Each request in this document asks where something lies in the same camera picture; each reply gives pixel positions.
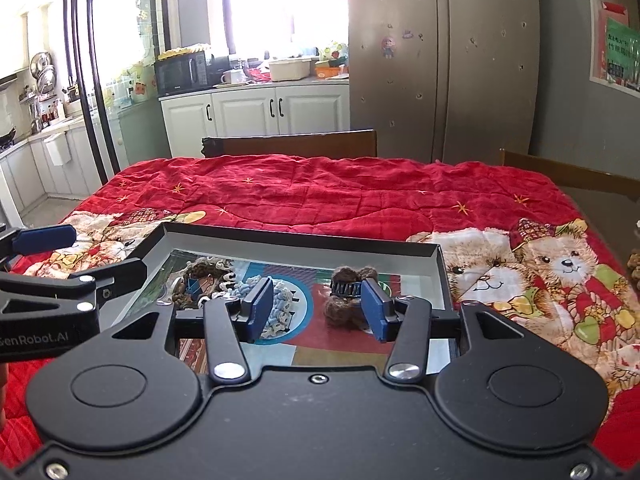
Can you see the white wall shelf unit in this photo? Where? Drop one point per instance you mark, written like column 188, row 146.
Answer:
column 615, row 44

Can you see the black shallow box tray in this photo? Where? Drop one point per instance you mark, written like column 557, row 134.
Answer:
column 301, row 266

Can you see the light blue yarn scrunchie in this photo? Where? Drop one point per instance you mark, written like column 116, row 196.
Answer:
column 278, row 313

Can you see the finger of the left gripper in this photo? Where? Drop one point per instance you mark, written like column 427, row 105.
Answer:
column 47, row 239

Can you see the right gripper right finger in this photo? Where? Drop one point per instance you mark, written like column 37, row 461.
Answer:
column 378, row 309

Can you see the wooden chair right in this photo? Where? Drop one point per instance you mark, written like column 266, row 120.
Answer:
column 563, row 174

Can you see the red bear print quilt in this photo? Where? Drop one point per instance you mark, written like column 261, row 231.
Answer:
column 510, row 237

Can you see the brown knitted scrunchie side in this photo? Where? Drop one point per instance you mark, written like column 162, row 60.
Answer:
column 633, row 266

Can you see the blue binder clip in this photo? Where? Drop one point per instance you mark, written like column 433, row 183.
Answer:
column 193, row 288

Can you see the brown furry hair claw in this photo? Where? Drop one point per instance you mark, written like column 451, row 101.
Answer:
column 343, row 307

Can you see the wooden chair back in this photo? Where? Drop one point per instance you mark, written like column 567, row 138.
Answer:
column 333, row 145

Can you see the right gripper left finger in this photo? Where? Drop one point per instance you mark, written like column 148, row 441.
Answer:
column 255, row 309

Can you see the steel double door refrigerator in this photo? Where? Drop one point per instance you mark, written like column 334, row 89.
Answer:
column 448, row 80

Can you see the black microwave oven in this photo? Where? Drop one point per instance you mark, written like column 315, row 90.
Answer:
column 182, row 73

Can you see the brown crochet scrunchie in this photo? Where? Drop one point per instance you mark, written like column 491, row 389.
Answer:
column 216, row 276

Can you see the wooden chair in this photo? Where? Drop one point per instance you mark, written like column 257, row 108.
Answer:
column 563, row 174
column 333, row 145

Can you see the white kitchen cabinet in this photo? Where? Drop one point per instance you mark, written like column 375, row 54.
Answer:
column 276, row 109

